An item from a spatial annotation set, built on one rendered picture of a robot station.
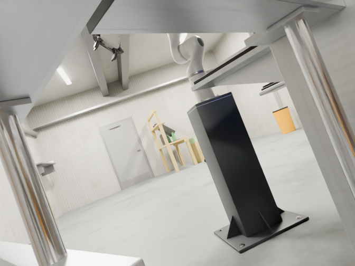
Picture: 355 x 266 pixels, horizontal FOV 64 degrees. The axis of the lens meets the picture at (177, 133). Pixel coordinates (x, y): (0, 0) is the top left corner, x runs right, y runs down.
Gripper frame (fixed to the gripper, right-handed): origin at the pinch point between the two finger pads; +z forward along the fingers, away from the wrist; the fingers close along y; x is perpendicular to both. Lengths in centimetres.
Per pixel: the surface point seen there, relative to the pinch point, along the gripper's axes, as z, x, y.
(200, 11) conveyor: 59, 77, 11
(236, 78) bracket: 17, 45, -40
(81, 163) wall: -266, -738, -260
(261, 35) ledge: 32, 70, -18
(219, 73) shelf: 19, 43, -31
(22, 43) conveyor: 73, 66, 30
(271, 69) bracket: 21, 59, -41
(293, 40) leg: 44, 79, -16
